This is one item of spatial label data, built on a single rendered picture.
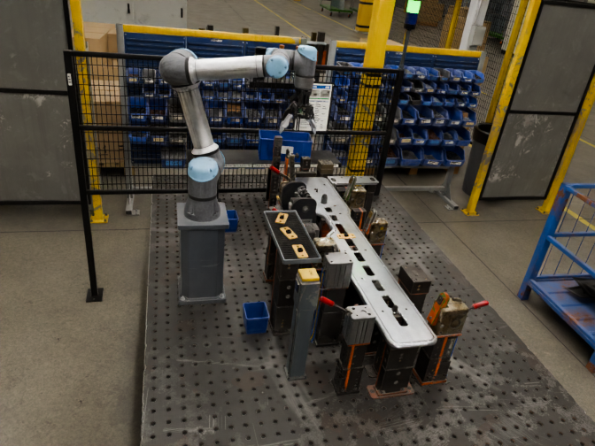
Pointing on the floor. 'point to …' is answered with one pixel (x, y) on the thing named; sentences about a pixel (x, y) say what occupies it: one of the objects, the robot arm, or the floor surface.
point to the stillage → (549, 285)
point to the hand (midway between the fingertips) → (297, 134)
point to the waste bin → (475, 155)
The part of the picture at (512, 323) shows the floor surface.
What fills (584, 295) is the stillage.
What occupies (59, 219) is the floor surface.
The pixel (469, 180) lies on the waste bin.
